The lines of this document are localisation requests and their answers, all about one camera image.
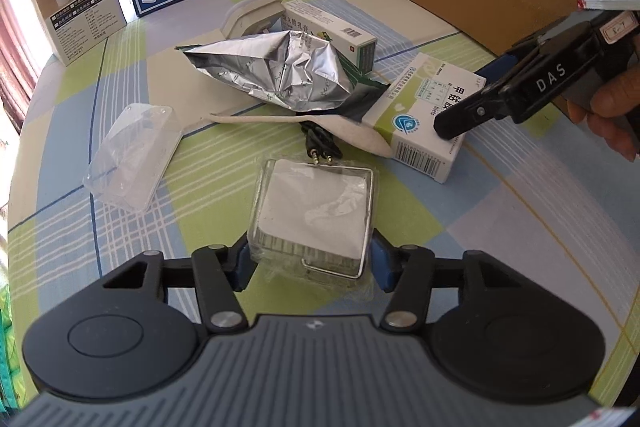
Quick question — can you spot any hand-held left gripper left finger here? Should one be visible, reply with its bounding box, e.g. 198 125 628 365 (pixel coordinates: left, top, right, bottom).
100 234 261 334

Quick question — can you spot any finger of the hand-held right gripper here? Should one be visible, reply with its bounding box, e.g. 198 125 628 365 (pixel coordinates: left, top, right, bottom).
469 34 543 94
432 43 549 141

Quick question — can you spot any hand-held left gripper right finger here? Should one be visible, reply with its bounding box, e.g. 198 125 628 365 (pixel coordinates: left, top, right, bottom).
369 229 522 334

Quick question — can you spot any green white medicine box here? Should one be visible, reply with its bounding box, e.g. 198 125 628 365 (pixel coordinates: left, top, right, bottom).
361 52 487 184

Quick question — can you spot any clear box with white paper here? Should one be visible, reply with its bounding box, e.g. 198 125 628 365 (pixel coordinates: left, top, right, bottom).
247 159 379 281

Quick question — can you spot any black audio cable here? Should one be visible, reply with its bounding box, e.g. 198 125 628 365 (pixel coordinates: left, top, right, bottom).
297 117 344 168

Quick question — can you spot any checked tablecloth desktop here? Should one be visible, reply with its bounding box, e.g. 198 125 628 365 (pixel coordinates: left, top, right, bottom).
7 0 640 413

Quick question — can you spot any person's right hand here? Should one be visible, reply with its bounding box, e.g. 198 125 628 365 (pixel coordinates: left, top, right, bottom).
567 67 640 162

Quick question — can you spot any clear plastic lid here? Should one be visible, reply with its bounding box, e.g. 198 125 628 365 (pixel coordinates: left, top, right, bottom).
82 103 182 214

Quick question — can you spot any long white ointment box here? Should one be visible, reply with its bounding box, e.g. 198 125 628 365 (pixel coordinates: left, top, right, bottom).
276 0 377 75

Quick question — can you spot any silver foil bag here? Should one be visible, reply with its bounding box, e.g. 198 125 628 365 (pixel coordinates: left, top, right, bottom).
175 29 392 122

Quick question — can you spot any white plug adapter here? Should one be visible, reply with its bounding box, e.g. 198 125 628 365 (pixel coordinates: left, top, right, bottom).
220 0 286 40

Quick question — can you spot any pink curtain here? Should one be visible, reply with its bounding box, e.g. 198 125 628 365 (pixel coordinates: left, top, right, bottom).
0 0 46 132

